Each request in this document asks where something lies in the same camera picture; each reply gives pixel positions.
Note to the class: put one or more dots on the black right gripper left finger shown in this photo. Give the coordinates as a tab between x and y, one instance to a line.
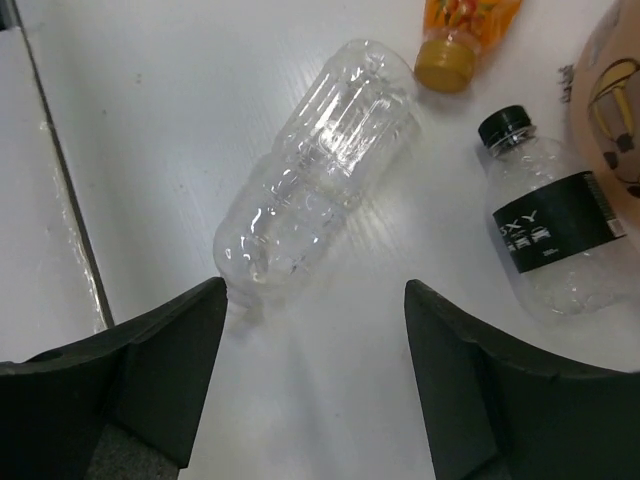
125	403

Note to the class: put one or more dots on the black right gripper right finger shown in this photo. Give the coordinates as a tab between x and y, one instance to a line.
496	407

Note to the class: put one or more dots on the black label small bottle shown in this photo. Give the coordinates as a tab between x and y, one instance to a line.
570	250

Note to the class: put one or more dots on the clear unlabelled plastic bottle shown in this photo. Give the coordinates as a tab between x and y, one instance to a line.
352	124

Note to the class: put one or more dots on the orange juice bottle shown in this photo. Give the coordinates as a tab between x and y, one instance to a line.
456	34

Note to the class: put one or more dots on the orange capybara plastic bin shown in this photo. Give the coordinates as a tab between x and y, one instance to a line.
604	102

